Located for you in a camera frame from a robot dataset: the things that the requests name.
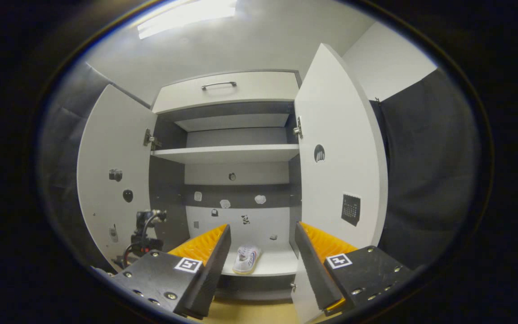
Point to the white cabinet drawer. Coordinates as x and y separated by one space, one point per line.
259 90

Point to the white shoe cabinet door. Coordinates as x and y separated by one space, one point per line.
340 121
106 135

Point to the white shoe cabinet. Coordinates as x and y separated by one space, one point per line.
241 173

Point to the metal door hinge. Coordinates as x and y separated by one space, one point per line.
151 139
298 128

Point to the white sneaker shoe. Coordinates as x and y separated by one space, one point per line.
246 260

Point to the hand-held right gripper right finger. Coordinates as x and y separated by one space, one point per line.
315 270

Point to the white cabinet shelf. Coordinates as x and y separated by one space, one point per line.
227 154

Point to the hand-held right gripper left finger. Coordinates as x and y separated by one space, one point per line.
207 274

